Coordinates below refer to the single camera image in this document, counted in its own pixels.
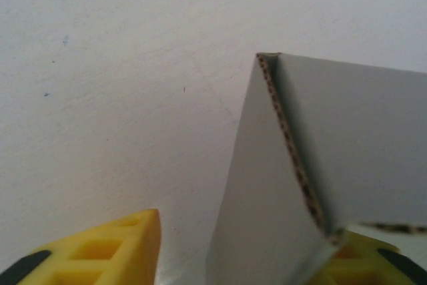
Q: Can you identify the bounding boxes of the grey cardboard box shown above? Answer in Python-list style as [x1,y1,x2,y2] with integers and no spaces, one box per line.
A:
[203,51,427,285]

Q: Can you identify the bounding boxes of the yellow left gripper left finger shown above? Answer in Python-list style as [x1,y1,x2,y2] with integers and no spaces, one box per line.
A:
[0,208,161,285]

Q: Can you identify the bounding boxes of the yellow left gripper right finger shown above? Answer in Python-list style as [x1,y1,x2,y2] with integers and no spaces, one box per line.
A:
[306,230,427,285]

